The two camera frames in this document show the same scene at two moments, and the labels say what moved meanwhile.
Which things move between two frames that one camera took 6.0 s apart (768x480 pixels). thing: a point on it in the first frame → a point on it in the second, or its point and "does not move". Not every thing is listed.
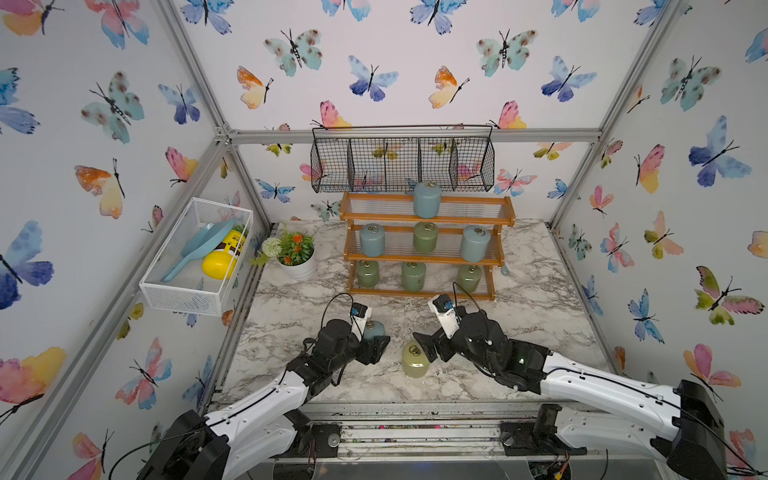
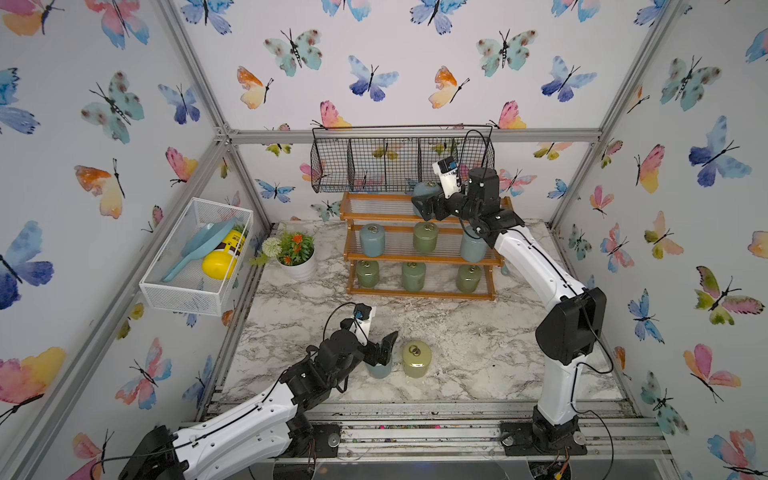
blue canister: [373, 329] → [379, 371]
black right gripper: [427, 343] → [430, 208]
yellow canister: [415, 363] does not move
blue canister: [474, 244] does not move
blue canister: [372, 239] does not move
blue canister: [427, 199] does not move
